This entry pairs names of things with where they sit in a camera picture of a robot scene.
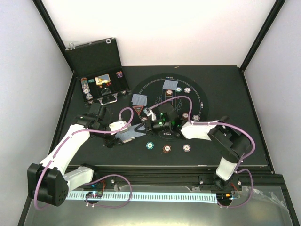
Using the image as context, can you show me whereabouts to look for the orange chips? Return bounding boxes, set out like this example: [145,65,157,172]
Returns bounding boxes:
[165,89,173,97]
[182,113,189,119]

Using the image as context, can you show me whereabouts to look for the blue backed card deck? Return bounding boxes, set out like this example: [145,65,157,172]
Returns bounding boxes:
[115,124,146,143]

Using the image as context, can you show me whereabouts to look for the orange poker chip stack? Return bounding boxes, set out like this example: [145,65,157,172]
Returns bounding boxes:
[162,145,171,153]

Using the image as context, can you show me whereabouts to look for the green poker chip stack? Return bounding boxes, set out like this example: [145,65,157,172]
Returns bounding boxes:
[146,142,154,150]

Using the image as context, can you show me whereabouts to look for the blue white chips big blind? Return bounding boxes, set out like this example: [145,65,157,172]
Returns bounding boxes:
[192,115,200,121]

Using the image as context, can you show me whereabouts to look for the red triangular dealer button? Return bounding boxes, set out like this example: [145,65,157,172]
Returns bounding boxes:
[132,105,144,116]

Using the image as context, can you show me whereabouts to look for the blue green fifty chips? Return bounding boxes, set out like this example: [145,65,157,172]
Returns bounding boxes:
[175,87,182,93]

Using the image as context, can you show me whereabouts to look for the card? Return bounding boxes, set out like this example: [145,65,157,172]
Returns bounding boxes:
[131,94,148,104]
[163,79,178,89]
[164,80,178,90]
[132,95,148,106]

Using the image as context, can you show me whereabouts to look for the blue white chips small blind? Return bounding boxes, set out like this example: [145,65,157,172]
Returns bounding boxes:
[184,87,191,93]

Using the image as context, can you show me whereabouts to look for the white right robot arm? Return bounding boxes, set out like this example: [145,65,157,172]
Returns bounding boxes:
[134,117,256,190]

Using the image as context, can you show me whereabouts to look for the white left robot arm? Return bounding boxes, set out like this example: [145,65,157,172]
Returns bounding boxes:
[27,106,134,210]

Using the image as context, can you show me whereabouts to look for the round black poker mat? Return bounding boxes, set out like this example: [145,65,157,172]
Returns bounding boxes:
[129,73,209,142]

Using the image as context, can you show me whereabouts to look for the blue white poker chip stack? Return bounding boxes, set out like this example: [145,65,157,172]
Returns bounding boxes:
[182,144,191,152]

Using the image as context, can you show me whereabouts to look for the chip row in case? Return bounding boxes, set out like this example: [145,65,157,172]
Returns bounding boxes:
[80,77,93,104]

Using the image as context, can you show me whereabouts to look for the card box in case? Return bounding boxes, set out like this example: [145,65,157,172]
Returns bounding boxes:
[95,73,111,86]

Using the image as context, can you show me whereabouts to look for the purple chips in case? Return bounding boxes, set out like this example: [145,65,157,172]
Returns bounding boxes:
[116,71,124,78]

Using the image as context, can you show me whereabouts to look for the black aluminium poker case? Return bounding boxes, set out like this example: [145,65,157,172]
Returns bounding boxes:
[65,37,130,105]

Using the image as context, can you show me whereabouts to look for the white slotted cable duct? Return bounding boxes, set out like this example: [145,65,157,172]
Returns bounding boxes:
[66,191,217,204]

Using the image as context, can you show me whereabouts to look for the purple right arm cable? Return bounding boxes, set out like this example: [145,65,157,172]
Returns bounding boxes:
[148,95,256,209]

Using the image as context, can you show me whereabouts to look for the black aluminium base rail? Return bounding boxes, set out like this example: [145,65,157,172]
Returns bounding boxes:
[72,164,243,191]

